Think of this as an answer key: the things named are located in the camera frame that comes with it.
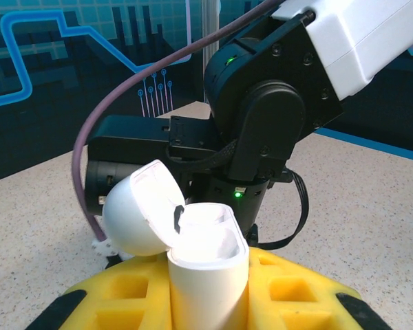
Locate white earbud charging case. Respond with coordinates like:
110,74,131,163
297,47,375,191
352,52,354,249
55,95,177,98
101,159,251,330

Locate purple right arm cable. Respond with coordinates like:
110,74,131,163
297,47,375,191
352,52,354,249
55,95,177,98
70,0,279,245

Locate thin black cable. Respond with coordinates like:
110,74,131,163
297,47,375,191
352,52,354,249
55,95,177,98
249,170,311,252

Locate aluminium frame post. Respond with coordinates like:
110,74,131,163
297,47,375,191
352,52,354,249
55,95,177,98
202,0,223,106

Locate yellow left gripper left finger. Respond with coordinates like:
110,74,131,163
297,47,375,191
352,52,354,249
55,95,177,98
27,256,175,330

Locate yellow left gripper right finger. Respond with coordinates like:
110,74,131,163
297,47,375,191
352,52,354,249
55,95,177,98
242,247,390,330

